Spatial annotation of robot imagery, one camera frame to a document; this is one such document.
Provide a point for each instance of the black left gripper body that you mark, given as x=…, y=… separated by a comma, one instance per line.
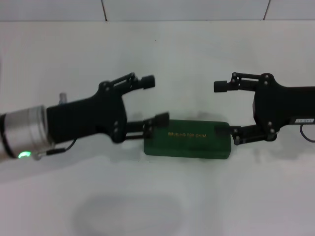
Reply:
x=86, y=118

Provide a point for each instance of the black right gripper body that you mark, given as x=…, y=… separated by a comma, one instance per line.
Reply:
x=283, y=105

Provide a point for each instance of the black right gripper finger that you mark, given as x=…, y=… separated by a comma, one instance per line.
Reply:
x=246, y=135
x=220, y=86

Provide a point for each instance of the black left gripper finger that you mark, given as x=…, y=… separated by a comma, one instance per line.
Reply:
x=160, y=119
x=147, y=82

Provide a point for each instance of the green glasses case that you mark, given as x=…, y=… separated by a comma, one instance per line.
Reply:
x=187, y=147

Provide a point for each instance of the white and silver left robot arm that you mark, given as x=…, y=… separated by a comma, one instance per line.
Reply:
x=22, y=130

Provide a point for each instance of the silver left wrist stub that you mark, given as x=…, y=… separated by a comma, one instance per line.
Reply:
x=62, y=98

